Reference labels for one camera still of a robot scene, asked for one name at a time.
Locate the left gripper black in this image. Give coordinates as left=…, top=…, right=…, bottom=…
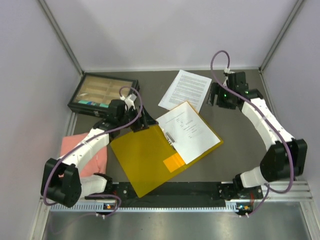
left=118, top=104, right=159, bottom=133

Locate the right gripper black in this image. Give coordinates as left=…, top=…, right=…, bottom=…
left=205, top=82, right=235, bottom=110

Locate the metal folder clip mechanism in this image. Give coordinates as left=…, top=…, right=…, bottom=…
left=164, top=132, right=176, bottom=150

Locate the yellow plastic folder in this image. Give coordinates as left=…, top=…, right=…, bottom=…
left=109, top=100, right=225, bottom=199

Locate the black compartment display box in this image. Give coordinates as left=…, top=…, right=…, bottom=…
left=68, top=72, right=140, bottom=118

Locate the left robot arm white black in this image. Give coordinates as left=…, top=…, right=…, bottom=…
left=40, top=99, right=158, bottom=208

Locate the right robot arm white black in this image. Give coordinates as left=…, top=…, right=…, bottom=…
left=207, top=68, right=308, bottom=198

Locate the teal tube right in box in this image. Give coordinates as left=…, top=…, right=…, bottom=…
left=99, top=103, right=109, bottom=108

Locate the teal tube in box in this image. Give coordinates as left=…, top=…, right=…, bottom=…
left=99, top=103, right=109, bottom=108
left=78, top=100, right=97, bottom=106

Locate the teal tube left in box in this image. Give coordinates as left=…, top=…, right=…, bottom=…
left=78, top=100, right=97, bottom=106

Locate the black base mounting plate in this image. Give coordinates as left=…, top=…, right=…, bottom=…
left=105, top=182, right=225, bottom=207

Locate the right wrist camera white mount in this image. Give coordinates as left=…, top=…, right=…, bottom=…
left=223, top=67, right=233, bottom=87

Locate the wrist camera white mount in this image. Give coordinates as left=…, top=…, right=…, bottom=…
left=223, top=67, right=233, bottom=87
left=120, top=94, right=137, bottom=109

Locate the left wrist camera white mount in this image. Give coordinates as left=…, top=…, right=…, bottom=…
left=120, top=94, right=137, bottom=109

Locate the right aluminium frame post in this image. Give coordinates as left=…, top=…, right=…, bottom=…
left=258, top=0, right=306, bottom=74

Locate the aluminium frame post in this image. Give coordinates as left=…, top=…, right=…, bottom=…
left=258, top=0, right=306, bottom=74
left=36, top=0, right=84, bottom=75

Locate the grey slotted cable duct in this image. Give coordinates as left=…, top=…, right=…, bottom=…
left=50, top=200, right=249, bottom=213

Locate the aluminium front rail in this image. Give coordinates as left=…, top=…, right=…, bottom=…
left=261, top=181, right=313, bottom=202

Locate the left aluminium frame post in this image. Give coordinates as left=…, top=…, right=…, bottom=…
left=36, top=0, right=84, bottom=75

